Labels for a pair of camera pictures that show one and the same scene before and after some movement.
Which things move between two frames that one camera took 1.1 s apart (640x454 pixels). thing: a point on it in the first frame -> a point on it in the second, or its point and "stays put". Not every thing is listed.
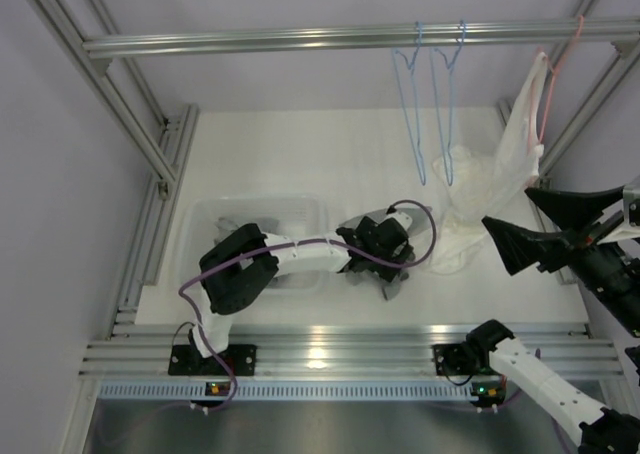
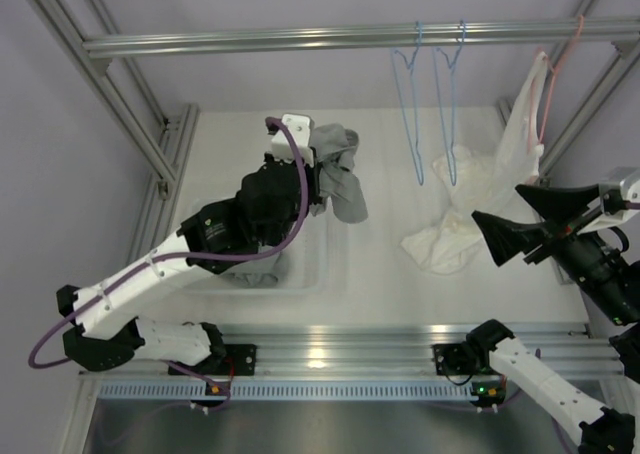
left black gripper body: x=383 y=269 -> x=312 y=191
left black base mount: x=186 y=360 stays put
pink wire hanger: x=556 y=70 stays put
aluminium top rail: x=378 y=38 stays put
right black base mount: x=458 y=360 stays put
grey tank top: x=363 y=277 -> x=335 y=149
